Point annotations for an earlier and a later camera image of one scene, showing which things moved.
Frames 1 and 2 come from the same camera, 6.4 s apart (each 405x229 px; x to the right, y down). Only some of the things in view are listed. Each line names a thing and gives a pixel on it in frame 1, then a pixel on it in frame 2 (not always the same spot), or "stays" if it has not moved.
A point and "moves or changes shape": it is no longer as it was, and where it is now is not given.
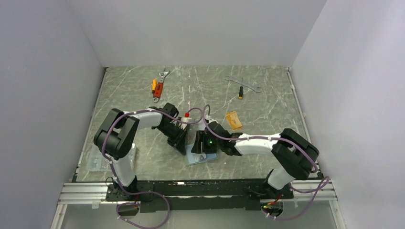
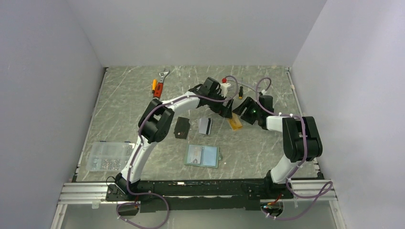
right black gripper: [201, 137] -> [248, 103]
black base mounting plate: [155, 195] stays
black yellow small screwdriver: [240, 92] stays
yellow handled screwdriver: [154, 85] stays
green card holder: [189, 141] moves or changes shape
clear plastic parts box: [96, 161] stays
